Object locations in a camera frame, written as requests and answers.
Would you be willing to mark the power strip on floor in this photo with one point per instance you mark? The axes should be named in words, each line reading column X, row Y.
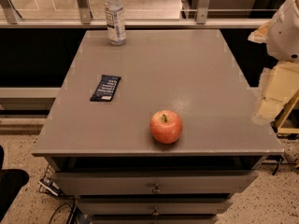
column 49, row 185

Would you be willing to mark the grey drawer cabinet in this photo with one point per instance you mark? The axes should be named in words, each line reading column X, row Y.
column 190, row 72

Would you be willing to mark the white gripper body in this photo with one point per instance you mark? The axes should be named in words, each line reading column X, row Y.
column 284, row 34

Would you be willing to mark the clear plastic water bottle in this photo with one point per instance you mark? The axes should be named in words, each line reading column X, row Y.
column 115, row 21

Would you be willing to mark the red apple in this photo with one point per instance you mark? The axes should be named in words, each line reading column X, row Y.
column 166, row 126

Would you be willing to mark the black chair edge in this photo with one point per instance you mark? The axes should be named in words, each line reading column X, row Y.
column 11, row 182

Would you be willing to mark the middle grey drawer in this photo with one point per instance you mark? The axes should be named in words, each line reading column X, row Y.
column 154, row 207

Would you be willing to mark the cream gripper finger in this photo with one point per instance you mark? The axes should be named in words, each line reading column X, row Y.
column 259, row 35
column 276, row 88

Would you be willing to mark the top grey drawer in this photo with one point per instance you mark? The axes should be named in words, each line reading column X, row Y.
column 162, row 182

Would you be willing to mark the grey drawer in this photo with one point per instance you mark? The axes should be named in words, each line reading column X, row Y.
column 154, row 207
column 162, row 182

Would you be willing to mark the yellow frame stand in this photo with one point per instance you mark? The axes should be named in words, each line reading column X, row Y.
column 286, row 112

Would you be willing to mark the metal railing frame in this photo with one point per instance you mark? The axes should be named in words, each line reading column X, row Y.
column 89, row 14

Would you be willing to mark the dark blue snack packet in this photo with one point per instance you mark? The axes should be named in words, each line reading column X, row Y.
column 106, row 88

